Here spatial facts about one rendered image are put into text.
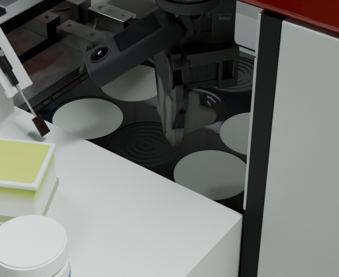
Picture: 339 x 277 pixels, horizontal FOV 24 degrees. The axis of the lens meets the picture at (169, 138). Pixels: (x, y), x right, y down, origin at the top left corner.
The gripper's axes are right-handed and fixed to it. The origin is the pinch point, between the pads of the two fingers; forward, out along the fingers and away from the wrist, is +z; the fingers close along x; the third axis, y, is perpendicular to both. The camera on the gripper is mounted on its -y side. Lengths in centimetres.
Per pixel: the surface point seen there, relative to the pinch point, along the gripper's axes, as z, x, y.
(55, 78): 9.3, 30.8, -9.5
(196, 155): 7.3, 4.2, 5.1
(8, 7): 1.2, 41.1, -14.6
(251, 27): 15, 47, 30
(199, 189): 7.3, -2.5, 3.3
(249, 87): 7.4, 17.7, 17.6
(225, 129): 7.3, 8.5, 10.7
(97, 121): 7.2, 15.3, -6.1
